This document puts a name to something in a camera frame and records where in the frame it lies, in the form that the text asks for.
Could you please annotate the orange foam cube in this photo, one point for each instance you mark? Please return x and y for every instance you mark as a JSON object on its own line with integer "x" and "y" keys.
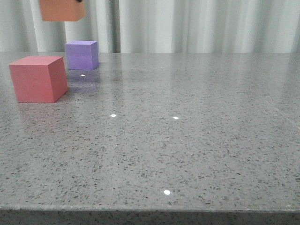
{"x": 62, "y": 10}

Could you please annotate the purple foam cube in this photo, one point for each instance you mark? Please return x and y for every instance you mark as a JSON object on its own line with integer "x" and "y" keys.
{"x": 82, "y": 55}

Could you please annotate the white pleated curtain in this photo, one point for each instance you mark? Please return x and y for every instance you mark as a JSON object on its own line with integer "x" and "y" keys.
{"x": 158, "y": 26}

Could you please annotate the pink foam cube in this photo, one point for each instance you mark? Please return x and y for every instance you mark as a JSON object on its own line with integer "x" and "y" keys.
{"x": 39, "y": 79}

